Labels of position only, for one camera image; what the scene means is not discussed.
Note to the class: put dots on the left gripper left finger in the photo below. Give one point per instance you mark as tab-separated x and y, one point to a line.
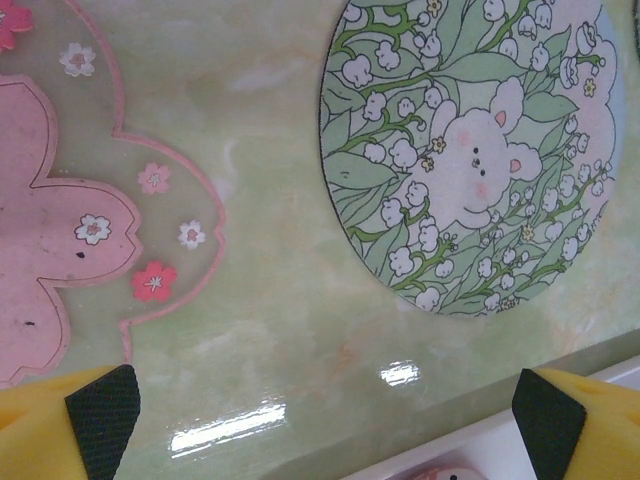
50	430

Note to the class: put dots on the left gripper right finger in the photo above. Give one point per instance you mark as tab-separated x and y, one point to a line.
590	430

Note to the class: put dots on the green floral round coaster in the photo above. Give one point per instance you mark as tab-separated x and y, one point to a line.
450	150

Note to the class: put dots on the pink flower-shaped coaster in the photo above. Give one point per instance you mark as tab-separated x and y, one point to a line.
50	200

